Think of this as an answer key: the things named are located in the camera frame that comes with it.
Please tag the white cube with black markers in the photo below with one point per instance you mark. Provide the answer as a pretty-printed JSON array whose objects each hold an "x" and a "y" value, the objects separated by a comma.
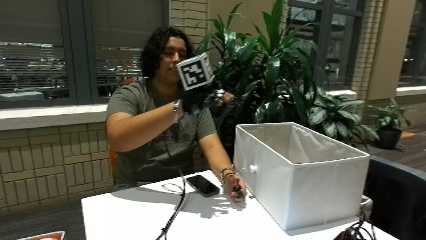
[{"x": 195, "y": 71}]

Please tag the tall green leafy plant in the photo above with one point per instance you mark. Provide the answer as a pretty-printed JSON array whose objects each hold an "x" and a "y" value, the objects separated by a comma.
[{"x": 267, "y": 66}]

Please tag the grey window ledge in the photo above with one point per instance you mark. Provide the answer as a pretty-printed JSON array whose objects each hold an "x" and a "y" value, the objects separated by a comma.
[{"x": 44, "y": 116}]

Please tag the small grey object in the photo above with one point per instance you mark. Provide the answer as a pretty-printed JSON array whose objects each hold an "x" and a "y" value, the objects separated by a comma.
[{"x": 220, "y": 96}]

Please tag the small black clicker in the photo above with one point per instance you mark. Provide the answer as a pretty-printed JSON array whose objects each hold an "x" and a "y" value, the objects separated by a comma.
[{"x": 237, "y": 191}]

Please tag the the person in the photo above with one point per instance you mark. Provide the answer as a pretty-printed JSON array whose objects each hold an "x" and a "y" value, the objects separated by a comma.
[{"x": 147, "y": 150}]

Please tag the large window with blinds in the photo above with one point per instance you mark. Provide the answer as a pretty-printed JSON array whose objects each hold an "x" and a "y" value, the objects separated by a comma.
[{"x": 35, "y": 50}]

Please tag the broad-leaved variegated plant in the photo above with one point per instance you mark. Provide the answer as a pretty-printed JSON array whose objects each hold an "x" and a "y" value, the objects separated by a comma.
[{"x": 337, "y": 116}]

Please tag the narrow dark-framed window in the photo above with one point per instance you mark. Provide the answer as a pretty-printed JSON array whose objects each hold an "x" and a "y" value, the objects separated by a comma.
[{"x": 414, "y": 43}]

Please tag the red and white card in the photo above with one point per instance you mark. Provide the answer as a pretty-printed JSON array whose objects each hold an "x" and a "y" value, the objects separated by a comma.
[{"x": 44, "y": 236}]

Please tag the small potted plant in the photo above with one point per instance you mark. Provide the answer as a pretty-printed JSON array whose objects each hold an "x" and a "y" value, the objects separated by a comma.
[{"x": 390, "y": 115}]

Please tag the black smartphone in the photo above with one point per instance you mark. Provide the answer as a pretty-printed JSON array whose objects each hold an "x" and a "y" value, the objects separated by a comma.
[{"x": 203, "y": 185}]

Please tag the black plant pot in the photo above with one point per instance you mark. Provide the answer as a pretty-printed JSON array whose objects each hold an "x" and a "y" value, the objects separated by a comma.
[{"x": 389, "y": 138}]

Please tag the white fabric storage box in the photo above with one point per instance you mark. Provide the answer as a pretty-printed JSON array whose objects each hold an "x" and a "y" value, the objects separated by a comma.
[{"x": 311, "y": 186}]

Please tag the dark blue chair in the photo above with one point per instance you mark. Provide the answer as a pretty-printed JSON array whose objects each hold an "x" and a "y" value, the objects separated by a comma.
[{"x": 397, "y": 200}]

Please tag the tall dark-framed window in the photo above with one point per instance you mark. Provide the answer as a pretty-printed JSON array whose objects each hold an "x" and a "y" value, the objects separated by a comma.
[{"x": 331, "y": 43}]

